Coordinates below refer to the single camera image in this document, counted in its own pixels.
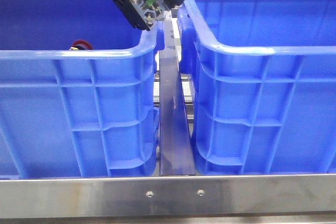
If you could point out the rail screw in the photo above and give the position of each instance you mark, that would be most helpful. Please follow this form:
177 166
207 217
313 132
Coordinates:
201 192
150 194

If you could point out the left rail screw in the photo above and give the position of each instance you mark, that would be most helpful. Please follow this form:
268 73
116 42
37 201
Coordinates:
150 194

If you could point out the right blue plastic bin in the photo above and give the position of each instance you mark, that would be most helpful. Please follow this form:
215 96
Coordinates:
263 85

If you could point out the blue plastic bin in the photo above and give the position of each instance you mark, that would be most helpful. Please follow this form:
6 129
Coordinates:
76 113
263 85

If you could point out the right rail screw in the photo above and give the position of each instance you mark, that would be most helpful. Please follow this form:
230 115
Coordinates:
201 192

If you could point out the steel divider bar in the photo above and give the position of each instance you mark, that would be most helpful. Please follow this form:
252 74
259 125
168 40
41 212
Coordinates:
176 156

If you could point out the steel front rail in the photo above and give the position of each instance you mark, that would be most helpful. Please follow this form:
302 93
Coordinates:
173 196

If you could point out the yellow push button switch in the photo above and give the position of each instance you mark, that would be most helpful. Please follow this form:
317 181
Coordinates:
143 14

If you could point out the red push button switch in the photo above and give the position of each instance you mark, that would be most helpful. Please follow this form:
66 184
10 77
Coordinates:
81 45

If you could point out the left blue plastic bin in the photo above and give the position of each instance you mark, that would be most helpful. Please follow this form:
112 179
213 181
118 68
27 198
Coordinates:
76 113

